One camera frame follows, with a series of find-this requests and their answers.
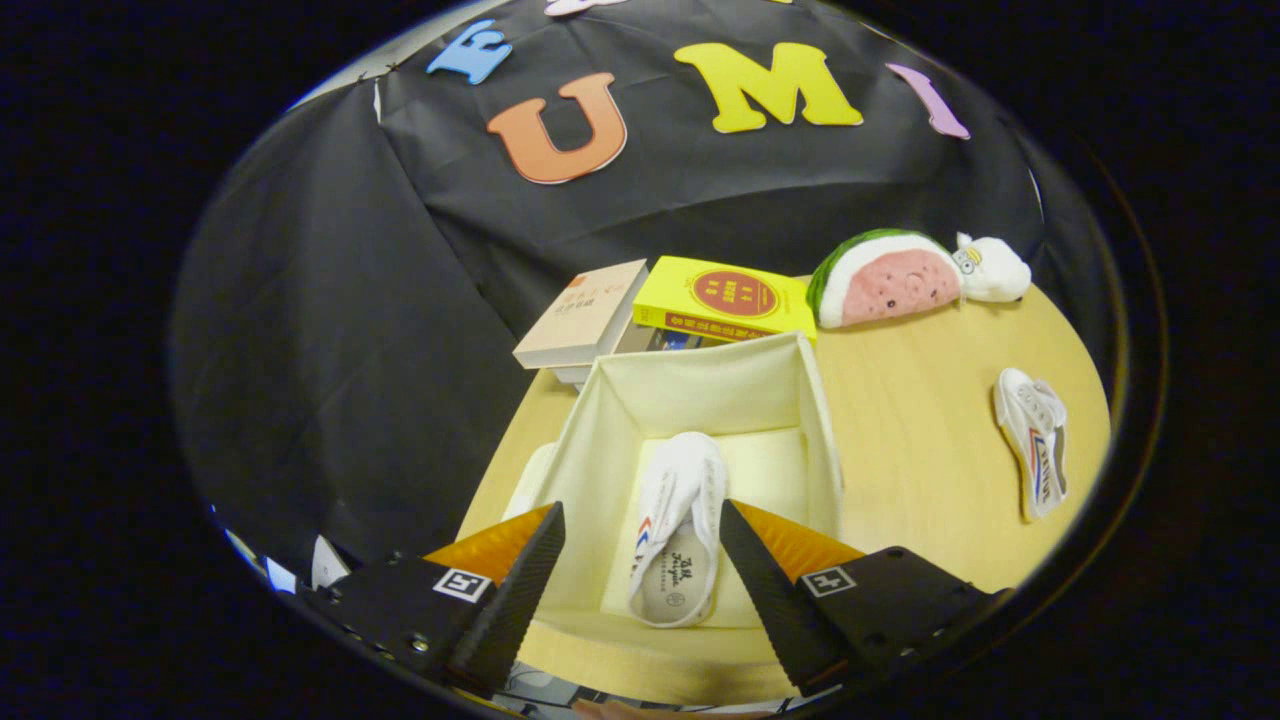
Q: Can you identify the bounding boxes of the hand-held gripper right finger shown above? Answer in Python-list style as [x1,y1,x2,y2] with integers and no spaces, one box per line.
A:
[719,500,1006,698]

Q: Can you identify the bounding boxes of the cream fabric storage box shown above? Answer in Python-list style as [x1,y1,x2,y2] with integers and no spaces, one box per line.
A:
[500,332,844,704]

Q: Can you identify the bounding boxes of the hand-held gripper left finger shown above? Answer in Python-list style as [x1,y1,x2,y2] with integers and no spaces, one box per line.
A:
[300,502,567,698]

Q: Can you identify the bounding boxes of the dark book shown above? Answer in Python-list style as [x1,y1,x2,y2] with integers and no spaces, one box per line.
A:
[612,322,736,354]

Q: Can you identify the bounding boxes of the white canvas shoe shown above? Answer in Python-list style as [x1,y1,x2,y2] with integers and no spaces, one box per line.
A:
[992,367,1069,523]
[627,431,728,629]

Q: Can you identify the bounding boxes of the watermelon slice plush toy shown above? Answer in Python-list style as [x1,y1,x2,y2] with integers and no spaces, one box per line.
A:
[806,229,963,330]

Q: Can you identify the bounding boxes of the yellow book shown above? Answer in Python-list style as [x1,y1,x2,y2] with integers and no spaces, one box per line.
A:
[633,256,818,344]

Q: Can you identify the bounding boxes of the beige book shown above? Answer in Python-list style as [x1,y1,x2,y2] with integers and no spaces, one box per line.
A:
[512,259,649,370]

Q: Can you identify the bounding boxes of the white plush toy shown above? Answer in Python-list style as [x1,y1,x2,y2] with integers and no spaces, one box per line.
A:
[952,232,1033,304]

